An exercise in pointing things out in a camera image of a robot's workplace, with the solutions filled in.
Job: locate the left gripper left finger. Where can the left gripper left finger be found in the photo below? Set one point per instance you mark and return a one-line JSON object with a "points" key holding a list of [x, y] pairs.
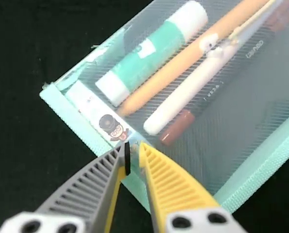
{"points": [[86, 189]]}

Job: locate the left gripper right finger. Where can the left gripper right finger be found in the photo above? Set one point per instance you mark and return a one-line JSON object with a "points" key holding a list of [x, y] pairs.
{"points": [[173, 189]]}

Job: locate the mint green mesh zipper pouch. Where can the mint green mesh zipper pouch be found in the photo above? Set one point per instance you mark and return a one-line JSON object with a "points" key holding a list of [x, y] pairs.
{"points": [[231, 121]]}

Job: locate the brown pen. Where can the brown pen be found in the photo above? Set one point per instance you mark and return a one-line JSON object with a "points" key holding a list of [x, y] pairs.
{"points": [[177, 127]]}

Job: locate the white eraser with cartoon print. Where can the white eraser with cartoon print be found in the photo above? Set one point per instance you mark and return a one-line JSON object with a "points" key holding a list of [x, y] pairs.
{"points": [[98, 114]]}

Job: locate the white pen with cartoon clip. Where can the white pen with cartoon clip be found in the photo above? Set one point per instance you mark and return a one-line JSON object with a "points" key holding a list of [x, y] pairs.
{"points": [[188, 92]]}

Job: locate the orange pen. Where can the orange pen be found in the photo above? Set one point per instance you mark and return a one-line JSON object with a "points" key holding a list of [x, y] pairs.
{"points": [[183, 60]]}

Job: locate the green and white glue stick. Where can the green and white glue stick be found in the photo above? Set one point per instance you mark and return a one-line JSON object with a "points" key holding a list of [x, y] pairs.
{"points": [[149, 55]]}

